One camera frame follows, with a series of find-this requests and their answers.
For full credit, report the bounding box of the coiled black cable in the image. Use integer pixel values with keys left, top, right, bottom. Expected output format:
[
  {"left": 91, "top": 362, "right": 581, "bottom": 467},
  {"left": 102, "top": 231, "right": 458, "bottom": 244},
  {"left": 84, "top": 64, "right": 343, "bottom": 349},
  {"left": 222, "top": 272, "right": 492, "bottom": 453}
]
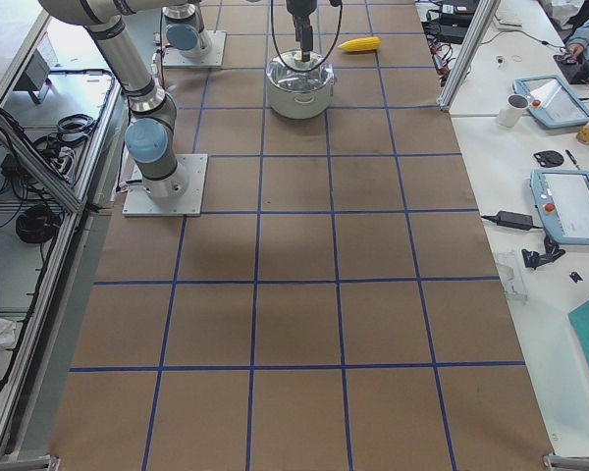
[{"left": 15, "top": 203, "right": 63, "bottom": 245}]

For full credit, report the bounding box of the white mug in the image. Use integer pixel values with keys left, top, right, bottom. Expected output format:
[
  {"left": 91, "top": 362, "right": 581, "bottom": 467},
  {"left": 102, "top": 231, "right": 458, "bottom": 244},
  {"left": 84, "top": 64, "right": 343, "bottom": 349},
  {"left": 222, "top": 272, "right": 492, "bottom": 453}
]
[{"left": 496, "top": 93, "right": 529, "bottom": 129}]

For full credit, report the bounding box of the yellow corn cob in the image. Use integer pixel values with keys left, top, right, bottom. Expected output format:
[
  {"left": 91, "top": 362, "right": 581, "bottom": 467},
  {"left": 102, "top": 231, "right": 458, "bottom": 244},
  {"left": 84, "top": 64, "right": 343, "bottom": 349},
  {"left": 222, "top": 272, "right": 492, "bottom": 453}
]
[{"left": 338, "top": 36, "right": 381, "bottom": 53}]

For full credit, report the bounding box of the black round disc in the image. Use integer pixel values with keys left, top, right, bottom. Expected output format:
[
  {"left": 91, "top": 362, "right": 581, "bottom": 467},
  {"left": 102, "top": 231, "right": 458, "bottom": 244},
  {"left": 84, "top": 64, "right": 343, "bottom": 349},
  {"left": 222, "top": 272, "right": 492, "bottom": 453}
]
[{"left": 533, "top": 150, "right": 564, "bottom": 168}]

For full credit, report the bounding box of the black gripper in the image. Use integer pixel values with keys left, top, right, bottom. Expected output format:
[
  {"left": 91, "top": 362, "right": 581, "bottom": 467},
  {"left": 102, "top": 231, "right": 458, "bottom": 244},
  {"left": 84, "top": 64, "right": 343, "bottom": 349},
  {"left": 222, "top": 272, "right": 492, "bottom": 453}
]
[{"left": 286, "top": 0, "right": 317, "bottom": 60}]

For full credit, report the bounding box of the pale green electric pot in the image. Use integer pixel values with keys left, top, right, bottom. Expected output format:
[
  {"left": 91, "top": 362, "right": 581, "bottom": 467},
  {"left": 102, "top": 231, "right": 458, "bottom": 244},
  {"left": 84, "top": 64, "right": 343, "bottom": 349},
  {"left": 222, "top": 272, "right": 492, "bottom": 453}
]
[{"left": 266, "top": 61, "right": 336, "bottom": 120}]

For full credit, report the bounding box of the glass pot lid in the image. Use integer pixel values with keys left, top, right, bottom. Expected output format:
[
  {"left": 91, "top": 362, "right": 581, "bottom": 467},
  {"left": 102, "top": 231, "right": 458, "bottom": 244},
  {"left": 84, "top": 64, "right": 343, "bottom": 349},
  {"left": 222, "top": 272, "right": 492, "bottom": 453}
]
[{"left": 268, "top": 49, "right": 325, "bottom": 74}]

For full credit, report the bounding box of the aluminium frame post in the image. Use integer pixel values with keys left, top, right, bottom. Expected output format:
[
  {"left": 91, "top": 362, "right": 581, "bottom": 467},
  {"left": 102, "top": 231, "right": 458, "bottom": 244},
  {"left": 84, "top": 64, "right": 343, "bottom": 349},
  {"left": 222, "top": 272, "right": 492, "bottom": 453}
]
[{"left": 438, "top": 0, "right": 500, "bottom": 112}]

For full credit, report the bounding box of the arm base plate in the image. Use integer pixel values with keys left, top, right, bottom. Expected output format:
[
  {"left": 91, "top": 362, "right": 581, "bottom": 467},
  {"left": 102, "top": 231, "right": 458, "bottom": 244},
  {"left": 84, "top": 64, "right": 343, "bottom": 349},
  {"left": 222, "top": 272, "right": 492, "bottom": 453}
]
[
  {"left": 122, "top": 154, "right": 208, "bottom": 217},
  {"left": 162, "top": 29, "right": 227, "bottom": 69}
]

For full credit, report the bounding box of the near teach pendant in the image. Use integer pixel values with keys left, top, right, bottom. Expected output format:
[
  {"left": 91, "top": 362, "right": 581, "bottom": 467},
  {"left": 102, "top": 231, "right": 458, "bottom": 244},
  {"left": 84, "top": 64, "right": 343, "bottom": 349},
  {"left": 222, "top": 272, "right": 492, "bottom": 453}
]
[{"left": 529, "top": 169, "right": 589, "bottom": 245}]

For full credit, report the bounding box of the clear plastic box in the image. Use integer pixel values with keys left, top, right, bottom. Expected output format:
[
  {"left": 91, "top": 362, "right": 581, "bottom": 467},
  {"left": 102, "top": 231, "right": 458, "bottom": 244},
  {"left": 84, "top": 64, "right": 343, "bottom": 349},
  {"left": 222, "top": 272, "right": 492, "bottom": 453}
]
[{"left": 493, "top": 251, "right": 528, "bottom": 303}]

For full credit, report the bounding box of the teach pendant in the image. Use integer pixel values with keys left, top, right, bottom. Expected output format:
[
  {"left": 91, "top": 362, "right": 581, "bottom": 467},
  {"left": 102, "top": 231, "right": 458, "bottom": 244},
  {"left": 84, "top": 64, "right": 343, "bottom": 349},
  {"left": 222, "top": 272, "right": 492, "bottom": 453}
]
[
  {"left": 529, "top": 169, "right": 589, "bottom": 245},
  {"left": 512, "top": 75, "right": 589, "bottom": 129}
]

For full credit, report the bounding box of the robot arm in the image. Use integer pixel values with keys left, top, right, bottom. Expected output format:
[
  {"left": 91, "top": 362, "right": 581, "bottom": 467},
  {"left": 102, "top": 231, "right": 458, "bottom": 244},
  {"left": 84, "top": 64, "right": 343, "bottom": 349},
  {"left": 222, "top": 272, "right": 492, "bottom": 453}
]
[
  {"left": 162, "top": 1, "right": 211, "bottom": 59},
  {"left": 40, "top": 1, "right": 211, "bottom": 199}
]

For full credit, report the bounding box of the far teach pendant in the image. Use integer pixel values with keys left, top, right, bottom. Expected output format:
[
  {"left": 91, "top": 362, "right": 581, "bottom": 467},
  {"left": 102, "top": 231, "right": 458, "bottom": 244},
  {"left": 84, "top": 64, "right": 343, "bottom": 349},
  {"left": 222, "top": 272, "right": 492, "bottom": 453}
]
[{"left": 512, "top": 75, "right": 589, "bottom": 129}]

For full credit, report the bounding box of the black power adapter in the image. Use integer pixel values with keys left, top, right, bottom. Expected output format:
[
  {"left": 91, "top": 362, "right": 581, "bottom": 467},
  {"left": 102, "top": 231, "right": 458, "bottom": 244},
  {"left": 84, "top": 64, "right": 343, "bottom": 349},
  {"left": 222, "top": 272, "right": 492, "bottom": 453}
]
[{"left": 496, "top": 211, "right": 534, "bottom": 231}]

